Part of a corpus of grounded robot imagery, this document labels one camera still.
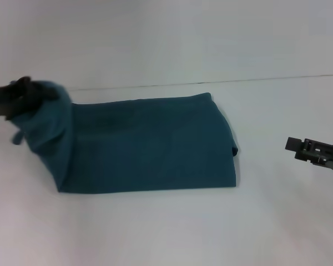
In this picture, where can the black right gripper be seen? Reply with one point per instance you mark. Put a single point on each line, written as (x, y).
(322, 153)

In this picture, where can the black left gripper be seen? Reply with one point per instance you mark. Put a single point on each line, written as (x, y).
(5, 101)

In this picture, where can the teal T-shirt with FREE! print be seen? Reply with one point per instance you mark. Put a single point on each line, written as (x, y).
(144, 144)

